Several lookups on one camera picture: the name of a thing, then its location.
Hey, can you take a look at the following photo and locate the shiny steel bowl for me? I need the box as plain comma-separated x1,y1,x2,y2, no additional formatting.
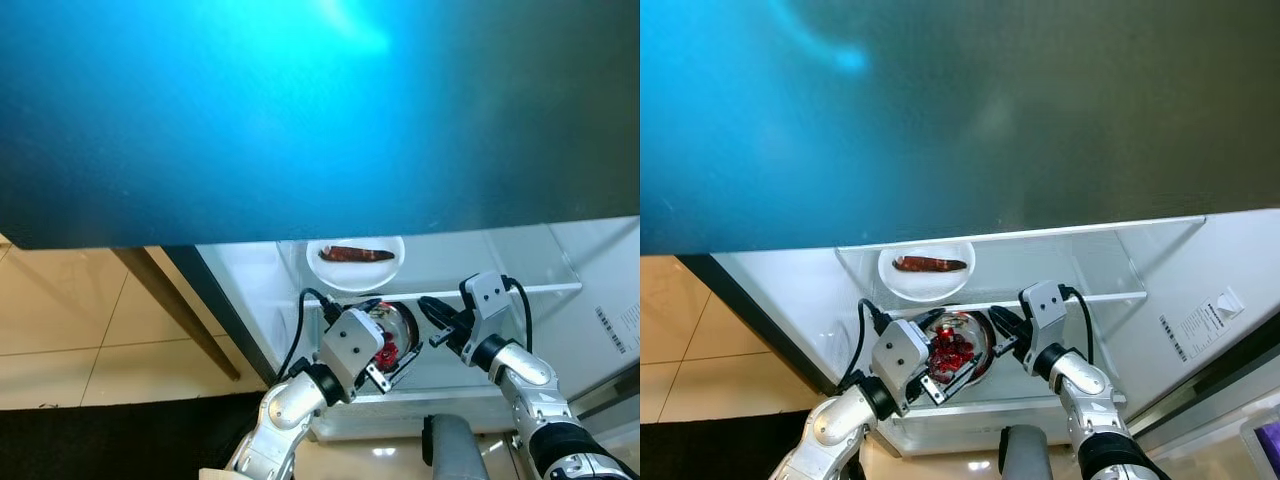
364,300,424,379
914,308,997,388

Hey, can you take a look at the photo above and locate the white fridge label sticker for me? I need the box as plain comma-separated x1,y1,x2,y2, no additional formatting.
594,303,641,357
1160,287,1247,363

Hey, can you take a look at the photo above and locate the grey fridge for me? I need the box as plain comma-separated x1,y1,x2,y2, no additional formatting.
0,0,641,446
640,0,1280,461

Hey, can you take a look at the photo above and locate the white round plate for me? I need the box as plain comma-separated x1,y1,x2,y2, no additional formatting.
878,241,977,303
305,236,406,293

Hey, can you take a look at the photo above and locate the dark brown sausage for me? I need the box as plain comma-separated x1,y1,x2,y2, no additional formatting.
319,245,397,264
893,255,970,273

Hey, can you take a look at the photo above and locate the light wooden table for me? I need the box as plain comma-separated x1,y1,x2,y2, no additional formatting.
110,247,242,382

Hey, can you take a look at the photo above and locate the black floor mat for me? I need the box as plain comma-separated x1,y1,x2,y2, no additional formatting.
0,390,269,480
640,408,816,480

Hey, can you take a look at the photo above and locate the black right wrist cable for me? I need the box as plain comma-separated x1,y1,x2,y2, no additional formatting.
500,277,535,353
1060,285,1097,366

